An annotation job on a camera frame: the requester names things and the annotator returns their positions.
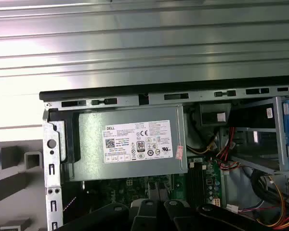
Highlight green motherboard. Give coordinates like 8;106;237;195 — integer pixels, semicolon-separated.
81;156;223;210

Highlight orange red wire bundle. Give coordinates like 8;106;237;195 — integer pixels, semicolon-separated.
216;127;242;172

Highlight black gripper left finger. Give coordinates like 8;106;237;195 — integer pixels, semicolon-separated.
55;199;160;231

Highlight yellow black wire bundle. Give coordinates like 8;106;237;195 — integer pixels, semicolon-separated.
186;134;219;155

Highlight grey power supply unit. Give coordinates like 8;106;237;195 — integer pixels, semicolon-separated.
69;104;190;181

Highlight orange red power wire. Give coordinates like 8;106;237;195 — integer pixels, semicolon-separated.
260;175;289;230

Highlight black RAM slot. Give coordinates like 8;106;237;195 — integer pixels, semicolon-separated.
197;163;207;205
188;161;197;205

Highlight black open PC case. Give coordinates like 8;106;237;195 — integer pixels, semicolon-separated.
39;83;289;231

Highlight grey parts rack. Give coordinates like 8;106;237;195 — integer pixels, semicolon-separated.
0;139;44;231

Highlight black cable bundle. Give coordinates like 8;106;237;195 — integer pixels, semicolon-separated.
251;168;289;207

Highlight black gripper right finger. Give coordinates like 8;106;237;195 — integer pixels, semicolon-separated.
163;199;283;231

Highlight grey metal drive cage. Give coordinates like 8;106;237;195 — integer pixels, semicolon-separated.
227;96;289;174

